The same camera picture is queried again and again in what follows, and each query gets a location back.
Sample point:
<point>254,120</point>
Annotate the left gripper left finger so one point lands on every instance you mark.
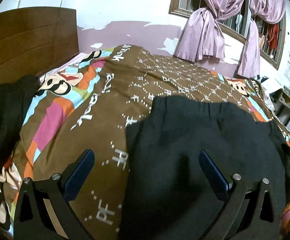
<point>32,220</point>

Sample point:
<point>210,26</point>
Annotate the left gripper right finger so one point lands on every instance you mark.
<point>249,209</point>

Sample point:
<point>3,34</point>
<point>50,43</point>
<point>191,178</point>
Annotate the black winter jacket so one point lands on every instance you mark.
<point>167,194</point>

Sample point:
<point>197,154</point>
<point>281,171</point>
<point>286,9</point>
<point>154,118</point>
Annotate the wooden desk shelf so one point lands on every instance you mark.
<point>281,102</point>

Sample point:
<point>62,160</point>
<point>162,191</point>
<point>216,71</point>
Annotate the dark green jacket pile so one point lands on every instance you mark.
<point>15,99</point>

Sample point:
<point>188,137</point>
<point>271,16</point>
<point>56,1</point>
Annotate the colourful cartoon bed quilt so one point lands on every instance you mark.
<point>88,103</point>

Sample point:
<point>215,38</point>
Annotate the red hanging garment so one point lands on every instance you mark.
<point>272,36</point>

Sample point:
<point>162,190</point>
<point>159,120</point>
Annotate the left pink curtain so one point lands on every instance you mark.
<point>202,36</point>

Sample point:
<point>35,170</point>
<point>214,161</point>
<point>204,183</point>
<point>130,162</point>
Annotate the pink curtain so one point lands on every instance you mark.
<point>269,12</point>
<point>202,36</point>

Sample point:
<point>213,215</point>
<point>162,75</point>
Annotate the right pink curtain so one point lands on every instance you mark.
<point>269,12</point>

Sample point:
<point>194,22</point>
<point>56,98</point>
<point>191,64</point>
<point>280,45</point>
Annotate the brown wooden headboard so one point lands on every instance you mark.
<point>35,39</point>

